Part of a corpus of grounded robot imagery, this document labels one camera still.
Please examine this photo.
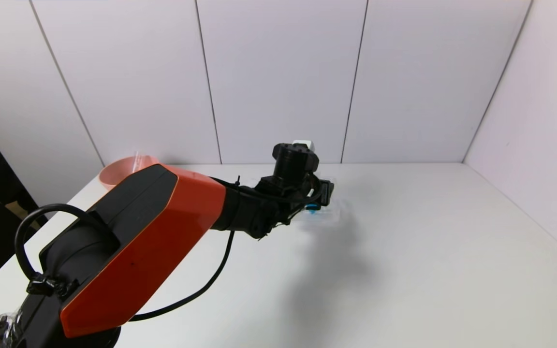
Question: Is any clear acrylic test tube rack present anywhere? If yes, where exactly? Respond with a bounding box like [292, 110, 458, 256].
[291, 176, 346, 226]

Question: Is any pink bowl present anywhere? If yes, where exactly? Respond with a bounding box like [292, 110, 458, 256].
[101, 155, 158, 191]

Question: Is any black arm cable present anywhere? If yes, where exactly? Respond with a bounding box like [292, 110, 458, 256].
[129, 231, 235, 322]

